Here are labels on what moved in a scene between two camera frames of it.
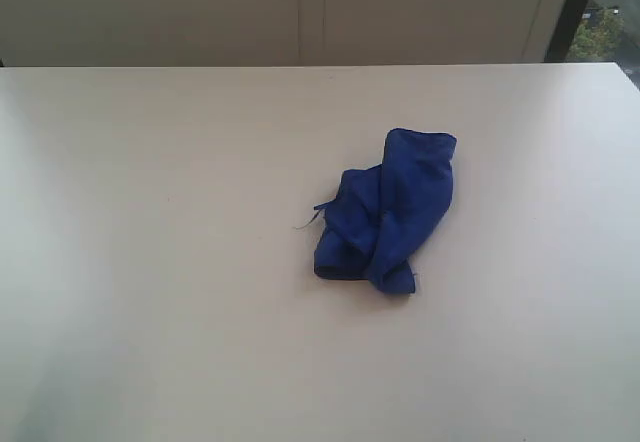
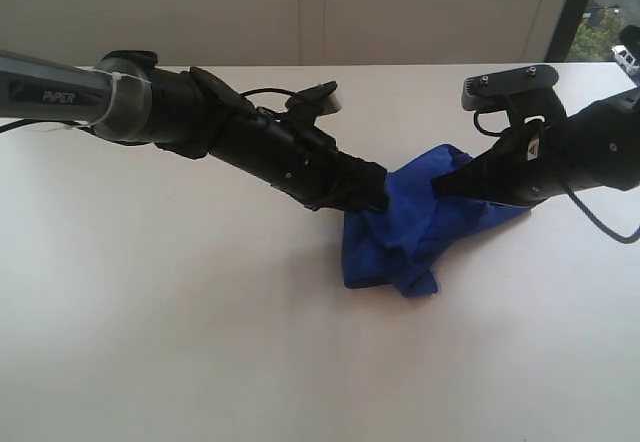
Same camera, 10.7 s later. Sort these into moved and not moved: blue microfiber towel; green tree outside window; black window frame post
Moved: blue microfiber towel
Not moved: black window frame post; green tree outside window
